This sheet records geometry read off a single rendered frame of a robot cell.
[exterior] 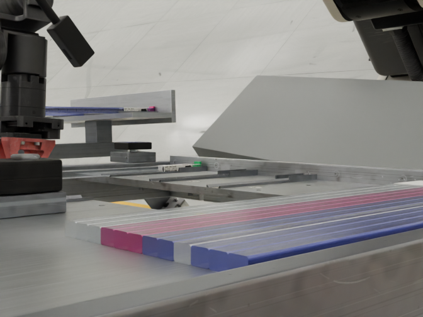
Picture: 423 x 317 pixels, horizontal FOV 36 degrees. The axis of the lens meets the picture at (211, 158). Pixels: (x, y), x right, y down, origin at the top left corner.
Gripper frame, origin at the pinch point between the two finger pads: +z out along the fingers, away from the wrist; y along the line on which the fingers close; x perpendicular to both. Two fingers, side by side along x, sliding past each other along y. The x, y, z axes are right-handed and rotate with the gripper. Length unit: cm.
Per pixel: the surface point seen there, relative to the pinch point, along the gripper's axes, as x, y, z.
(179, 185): 13.4, 15.8, -1.2
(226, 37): 192, -150, -68
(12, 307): -29, 53, 2
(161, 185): 13.5, 12.4, -1.0
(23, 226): -18.2, 34.0, 1.1
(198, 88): 164, -140, -39
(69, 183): 12.6, -8.0, -0.4
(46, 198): -13.6, 29.4, -0.6
